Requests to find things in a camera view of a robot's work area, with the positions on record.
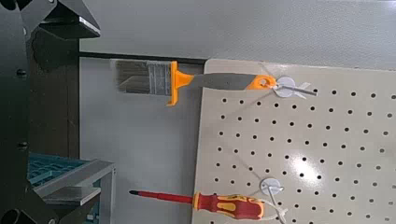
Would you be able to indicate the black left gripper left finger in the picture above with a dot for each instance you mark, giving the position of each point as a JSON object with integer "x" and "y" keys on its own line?
{"x": 46, "y": 211}

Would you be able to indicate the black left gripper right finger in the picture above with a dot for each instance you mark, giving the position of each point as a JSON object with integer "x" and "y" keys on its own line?
{"x": 62, "y": 15}

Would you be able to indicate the grey blue crate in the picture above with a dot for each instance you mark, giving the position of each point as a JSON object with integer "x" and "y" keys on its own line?
{"x": 56, "y": 165}

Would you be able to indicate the orange grey paint brush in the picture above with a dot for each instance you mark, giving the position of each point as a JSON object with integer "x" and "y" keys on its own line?
{"x": 162, "y": 79}

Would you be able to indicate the red yellow screwdriver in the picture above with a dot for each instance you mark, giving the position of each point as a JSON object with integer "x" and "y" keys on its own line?
{"x": 230, "y": 205}

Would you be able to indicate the white pegboard hook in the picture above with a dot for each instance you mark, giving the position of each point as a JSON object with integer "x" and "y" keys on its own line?
{"x": 270, "y": 186}
{"x": 285, "y": 87}

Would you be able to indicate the white perforated pegboard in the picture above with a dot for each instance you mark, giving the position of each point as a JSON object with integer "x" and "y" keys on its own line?
{"x": 295, "y": 149}

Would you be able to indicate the black pegboard stand post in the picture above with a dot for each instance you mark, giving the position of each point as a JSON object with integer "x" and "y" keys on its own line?
{"x": 140, "y": 57}

